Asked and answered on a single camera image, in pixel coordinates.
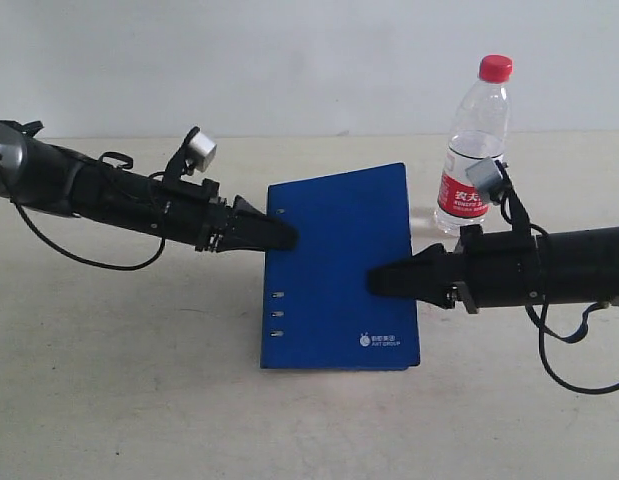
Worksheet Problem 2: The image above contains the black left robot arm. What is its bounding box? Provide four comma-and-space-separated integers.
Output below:
0, 120, 299, 252

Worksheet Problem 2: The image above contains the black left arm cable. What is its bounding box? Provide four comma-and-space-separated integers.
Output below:
8, 149, 168, 272

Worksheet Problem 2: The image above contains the blue ring binder notebook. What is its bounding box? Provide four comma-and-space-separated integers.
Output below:
260, 163, 420, 371

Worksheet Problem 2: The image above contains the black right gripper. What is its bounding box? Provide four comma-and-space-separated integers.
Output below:
366, 173, 544, 313

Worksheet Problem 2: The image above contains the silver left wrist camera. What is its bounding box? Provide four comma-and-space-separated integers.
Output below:
184, 126, 217, 175

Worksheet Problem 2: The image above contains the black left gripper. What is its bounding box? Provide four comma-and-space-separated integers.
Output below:
153, 132, 298, 253

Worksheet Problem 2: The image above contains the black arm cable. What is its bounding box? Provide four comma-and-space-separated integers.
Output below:
496, 169, 619, 395
8, 149, 168, 272

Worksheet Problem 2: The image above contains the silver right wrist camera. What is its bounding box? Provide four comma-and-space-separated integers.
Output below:
465, 157, 509, 204

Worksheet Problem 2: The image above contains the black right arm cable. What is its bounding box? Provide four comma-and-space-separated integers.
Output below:
496, 169, 619, 395

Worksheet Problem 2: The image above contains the clear plastic water bottle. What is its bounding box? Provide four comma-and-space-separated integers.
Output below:
434, 54, 513, 236

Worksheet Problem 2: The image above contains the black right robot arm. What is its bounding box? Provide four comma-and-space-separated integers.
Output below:
366, 158, 619, 313

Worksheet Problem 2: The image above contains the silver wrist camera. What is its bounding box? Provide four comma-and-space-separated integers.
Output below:
465, 157, 509, 204
184, 126, 217, 175

